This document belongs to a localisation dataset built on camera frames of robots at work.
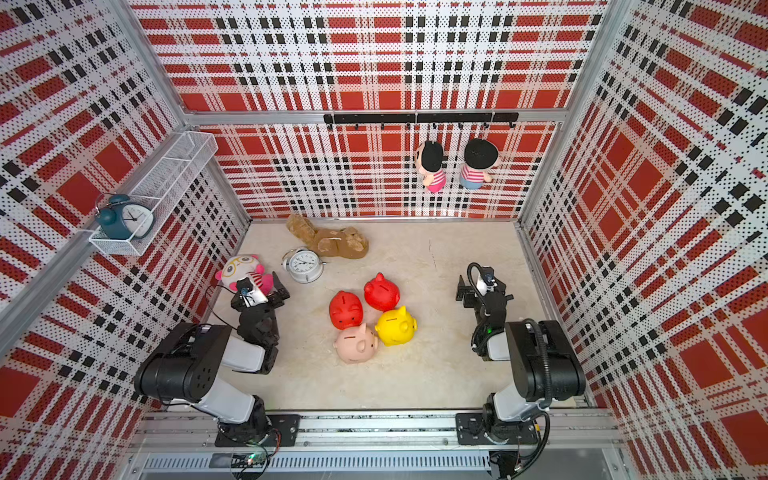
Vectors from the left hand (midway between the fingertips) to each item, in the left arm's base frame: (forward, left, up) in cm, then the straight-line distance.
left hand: (266, 277), depth 88 cm
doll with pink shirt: (+37, -50, +16) cm, 64 cm away
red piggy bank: (-9, -24, -5) cm, 26 cm away
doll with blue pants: (+32, -65, +19) cm, 75 cm away
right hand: (+3, -65, -4) cm, 65 cm away
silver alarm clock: (+11, -6, -9) cm, 16 cm away
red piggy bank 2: (-3, -34, -4) cm, 35 cm away
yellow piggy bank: (-14, -39, -5) cm, 42 cm away
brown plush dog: (+17, -22, -4) cm, 28 cm away
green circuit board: (-44, -4, -12) cm, 46 cm away
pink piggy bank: (-19, -28, -4) cm, 34 cm away
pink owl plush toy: (+8, +14, -6) cm, 18 cm away
